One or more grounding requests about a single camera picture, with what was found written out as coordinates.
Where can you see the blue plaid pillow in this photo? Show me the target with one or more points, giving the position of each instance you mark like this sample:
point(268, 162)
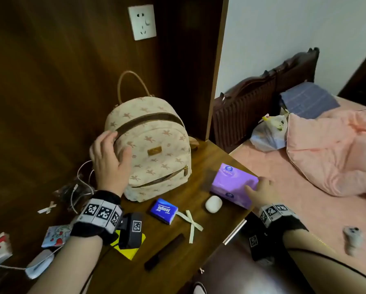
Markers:
point(308, 99)

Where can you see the right marker wristband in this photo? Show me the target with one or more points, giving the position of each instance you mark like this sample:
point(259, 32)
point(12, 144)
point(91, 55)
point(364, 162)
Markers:
point(274, 211)

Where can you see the white wall socket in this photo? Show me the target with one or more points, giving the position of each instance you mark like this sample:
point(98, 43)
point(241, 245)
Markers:
point(141, 22)

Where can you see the purple tissue pack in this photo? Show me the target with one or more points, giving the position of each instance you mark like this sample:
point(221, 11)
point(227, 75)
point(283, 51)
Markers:
point(228, 183)

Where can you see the pink quilt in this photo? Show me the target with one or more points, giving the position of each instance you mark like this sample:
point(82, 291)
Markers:
point(332, 150)

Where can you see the blue pocket tissue pack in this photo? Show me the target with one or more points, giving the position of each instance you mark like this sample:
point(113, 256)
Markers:
point(163, 211)

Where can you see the dark wooden bed headboard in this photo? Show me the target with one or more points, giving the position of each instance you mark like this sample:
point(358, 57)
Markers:
point(244, 110)

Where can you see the white plastic bag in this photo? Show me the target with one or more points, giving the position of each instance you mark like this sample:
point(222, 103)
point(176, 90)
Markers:
point(268, 134)

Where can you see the clear bag with dark contents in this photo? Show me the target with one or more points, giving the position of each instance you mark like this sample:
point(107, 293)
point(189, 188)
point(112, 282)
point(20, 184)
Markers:
point(66, 192)

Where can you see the dark wooden cabinet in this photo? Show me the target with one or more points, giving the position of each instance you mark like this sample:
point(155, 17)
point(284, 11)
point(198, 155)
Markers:
point(363, 82)

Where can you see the beige horse-print backpack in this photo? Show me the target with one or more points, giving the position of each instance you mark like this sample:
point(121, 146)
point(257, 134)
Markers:
point(158, 140)

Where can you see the left marker wristband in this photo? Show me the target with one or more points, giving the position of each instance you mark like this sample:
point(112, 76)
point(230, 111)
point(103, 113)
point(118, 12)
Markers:
point(100, 212)

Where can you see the black stick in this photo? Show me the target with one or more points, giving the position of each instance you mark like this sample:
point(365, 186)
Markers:
point(164, 251)

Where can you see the large white ribbon cross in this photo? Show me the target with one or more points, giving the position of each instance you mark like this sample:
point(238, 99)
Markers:
point(190, 225)

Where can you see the small grey toy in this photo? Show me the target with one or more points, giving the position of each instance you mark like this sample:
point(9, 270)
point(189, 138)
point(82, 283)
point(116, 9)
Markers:
point(352, 237)

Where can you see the white oval object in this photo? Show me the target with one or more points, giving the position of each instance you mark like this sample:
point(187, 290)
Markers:
point(39, 264)

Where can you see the yellow box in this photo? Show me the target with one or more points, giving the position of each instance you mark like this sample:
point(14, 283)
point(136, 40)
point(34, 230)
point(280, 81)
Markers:
point(131, 254)

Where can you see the marker wristband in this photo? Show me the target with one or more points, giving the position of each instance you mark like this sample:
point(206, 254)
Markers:
point(274, 211)
point(100, 212)

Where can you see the person's left hand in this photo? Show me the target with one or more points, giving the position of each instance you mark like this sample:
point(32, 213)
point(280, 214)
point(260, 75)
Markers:
point(108, 168)

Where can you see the small red-print packet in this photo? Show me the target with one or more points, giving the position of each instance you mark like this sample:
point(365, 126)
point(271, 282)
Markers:
point(56, 235)

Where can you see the white earbuds case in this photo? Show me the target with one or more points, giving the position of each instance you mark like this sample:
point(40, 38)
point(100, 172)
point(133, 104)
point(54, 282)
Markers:
point(213, 204)

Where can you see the person's right hand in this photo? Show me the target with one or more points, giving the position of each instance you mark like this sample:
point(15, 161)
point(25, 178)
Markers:
point(262, 194)

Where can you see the person's left forearm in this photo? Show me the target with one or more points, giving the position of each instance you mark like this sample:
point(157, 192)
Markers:
point(66, 266)

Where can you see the small white ribbon cross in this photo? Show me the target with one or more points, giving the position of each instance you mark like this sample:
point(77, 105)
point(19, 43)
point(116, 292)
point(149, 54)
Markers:
point(48, 208)

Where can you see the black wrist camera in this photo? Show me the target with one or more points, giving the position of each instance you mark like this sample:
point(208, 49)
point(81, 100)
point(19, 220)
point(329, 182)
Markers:
point(132, 229)
point(256, 241)

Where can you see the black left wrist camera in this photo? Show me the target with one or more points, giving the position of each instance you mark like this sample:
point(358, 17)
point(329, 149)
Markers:
point(132, 229)

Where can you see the person's right forearm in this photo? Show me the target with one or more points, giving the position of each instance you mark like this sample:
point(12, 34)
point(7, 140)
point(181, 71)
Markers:
point(317, 266)

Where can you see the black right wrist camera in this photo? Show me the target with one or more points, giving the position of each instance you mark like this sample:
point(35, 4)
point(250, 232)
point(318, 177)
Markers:
point(256, 241)

